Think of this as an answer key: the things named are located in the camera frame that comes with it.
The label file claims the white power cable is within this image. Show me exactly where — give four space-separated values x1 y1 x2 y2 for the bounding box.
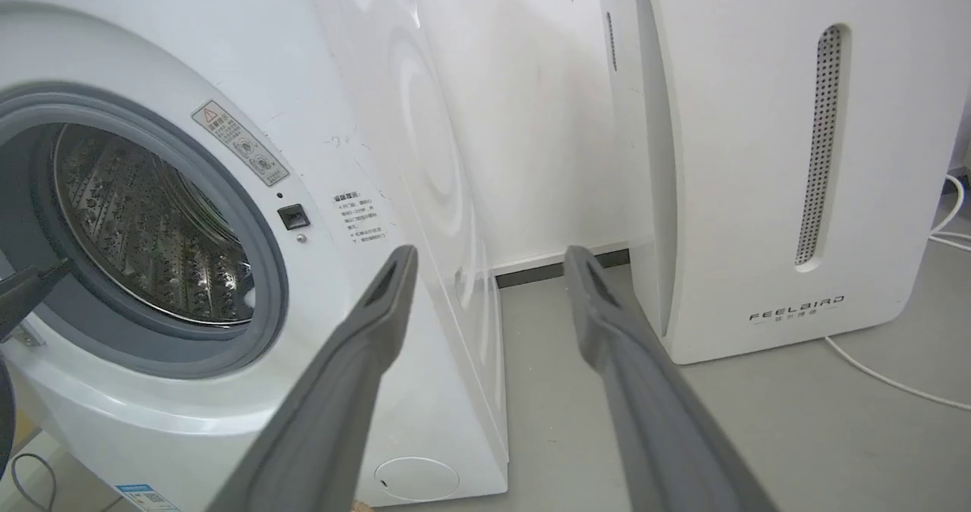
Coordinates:
825 172 971 412

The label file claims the dark grey pointed right gripper left finger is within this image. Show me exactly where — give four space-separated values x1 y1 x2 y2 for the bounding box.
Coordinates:
0 258 77 344

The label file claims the white air purifier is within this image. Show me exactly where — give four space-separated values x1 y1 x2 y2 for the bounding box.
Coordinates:
596 0 971 366

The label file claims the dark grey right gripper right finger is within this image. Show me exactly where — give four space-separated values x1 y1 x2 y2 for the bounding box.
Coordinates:
563 245 778 512

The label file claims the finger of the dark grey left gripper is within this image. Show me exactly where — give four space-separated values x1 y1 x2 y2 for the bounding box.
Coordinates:
207 244 420 512

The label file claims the washing machine door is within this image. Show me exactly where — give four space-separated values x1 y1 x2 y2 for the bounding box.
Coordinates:
0 357 17 479

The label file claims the thin black cable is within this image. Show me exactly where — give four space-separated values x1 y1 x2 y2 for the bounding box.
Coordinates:
9 452 58 512

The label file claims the white front-load washing machine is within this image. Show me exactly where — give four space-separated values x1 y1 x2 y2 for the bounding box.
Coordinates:
0 0 511 512

